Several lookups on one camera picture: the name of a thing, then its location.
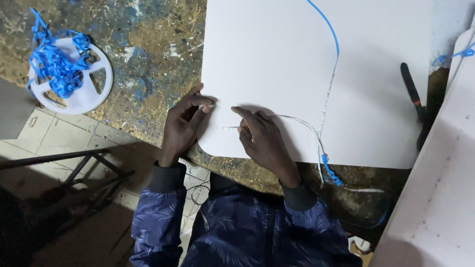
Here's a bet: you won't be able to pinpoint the tangled blue backing tape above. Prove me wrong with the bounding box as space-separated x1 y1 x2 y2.
26 7 91 99

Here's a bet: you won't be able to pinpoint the loose blue tape strand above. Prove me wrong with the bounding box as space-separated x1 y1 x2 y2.
431 44 475 67

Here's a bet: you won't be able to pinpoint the white panel with small holes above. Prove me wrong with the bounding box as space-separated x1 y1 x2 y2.
369 56 475 267

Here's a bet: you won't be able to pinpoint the thin black cable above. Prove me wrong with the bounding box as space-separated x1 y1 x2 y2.
181 181 211 232

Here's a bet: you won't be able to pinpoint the person's blue patterned jacket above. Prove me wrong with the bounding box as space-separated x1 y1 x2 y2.
130 161 363 267

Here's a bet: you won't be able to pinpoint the small white object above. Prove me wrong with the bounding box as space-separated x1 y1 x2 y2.
348 236 372 255

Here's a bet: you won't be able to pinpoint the large white board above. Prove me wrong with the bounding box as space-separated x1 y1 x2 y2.
197 0 434 170

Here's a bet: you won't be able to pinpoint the white plastic reel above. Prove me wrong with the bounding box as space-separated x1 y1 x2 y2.
28 37 114 115

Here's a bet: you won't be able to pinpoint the person's left hand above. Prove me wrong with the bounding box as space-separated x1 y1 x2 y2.
159 83 217 168

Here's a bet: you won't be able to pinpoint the dark metal stool frame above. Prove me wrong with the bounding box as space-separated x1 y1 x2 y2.
0 148 136 210

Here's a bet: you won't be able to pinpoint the black handled pliers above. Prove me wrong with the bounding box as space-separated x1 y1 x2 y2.
400 62 432 151

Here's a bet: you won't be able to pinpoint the white light strip blue backing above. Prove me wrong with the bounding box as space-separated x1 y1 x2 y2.
223 0 385 193

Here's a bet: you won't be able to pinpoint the person's right hand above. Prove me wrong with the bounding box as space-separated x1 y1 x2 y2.
231 106 302 188

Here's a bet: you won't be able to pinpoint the grey slab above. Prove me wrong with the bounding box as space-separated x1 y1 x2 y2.
0 77 36 141

